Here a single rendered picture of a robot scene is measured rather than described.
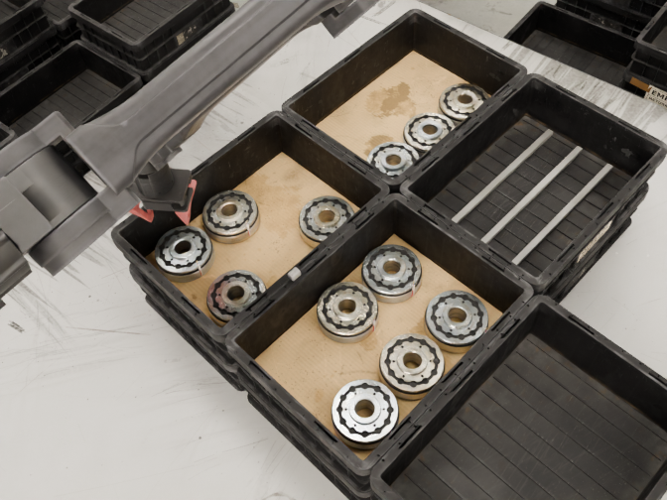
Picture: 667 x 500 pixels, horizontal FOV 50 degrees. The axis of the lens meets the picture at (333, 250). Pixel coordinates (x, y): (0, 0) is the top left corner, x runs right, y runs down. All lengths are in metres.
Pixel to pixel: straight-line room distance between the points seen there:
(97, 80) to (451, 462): 1.71
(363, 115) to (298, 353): 0.55
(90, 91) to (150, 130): 1.77
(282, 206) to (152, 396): 0.42
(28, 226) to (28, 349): 0.90
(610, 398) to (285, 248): 0.60
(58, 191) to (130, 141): 0.07
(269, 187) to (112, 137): 0.79
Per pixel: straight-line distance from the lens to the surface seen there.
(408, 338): 1.18
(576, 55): 2.58
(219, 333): 1.12
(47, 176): 0.63
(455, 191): 1.39
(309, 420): 1.05
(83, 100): 2.38
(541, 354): 1.23
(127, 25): 2.42
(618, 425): 1.21
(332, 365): 1.19
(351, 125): 1.49
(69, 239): 0.62
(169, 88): 0.64
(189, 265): 1.29
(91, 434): 1.37
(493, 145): 1.47
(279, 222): 1.35
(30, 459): 1.40
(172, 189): 1.16
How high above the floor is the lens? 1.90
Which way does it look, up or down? 56 degrees down
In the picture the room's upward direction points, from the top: 5 degrees counter-clockwise
